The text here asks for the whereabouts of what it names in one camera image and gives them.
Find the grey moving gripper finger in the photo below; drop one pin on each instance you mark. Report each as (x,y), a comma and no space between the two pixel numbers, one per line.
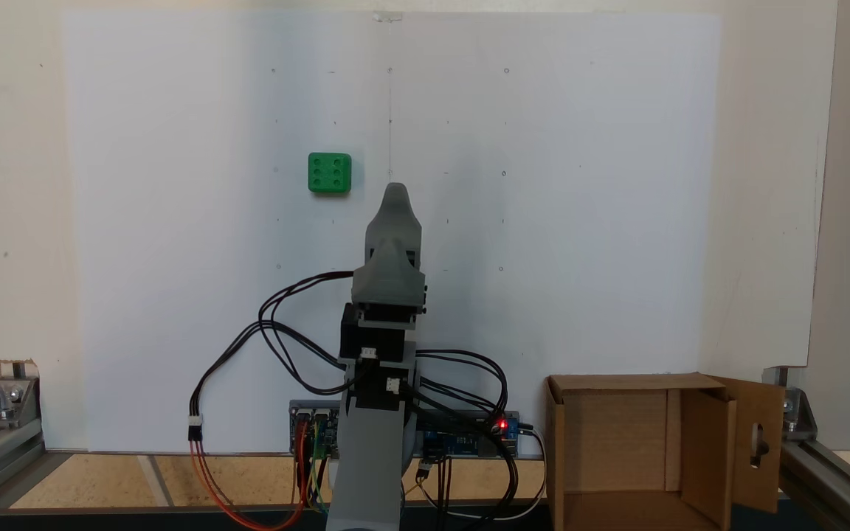
(393,214)

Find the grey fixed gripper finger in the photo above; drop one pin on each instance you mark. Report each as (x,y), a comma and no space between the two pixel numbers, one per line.
(388,284)

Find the green die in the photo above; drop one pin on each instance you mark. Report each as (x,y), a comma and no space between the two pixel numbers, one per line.
(329,173)

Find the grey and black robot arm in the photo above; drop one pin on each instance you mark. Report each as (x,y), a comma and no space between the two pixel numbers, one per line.
(370,479)

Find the circuit board with capacitors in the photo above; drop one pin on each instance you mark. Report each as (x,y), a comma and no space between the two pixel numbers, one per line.
(307,420)

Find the blue circuit board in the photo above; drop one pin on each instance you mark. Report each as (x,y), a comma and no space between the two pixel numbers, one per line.
(462,442)

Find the clear tape strip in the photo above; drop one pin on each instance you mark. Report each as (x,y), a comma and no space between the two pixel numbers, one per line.
(388,15)

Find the white paper sheet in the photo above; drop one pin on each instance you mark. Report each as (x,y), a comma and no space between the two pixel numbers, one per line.
(174,147)

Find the brown cardboard box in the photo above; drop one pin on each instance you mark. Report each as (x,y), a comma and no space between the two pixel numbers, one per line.
(617,420)

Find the metal corner bracket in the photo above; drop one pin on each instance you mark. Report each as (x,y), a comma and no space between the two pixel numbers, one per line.
(801,417)
(8,402)

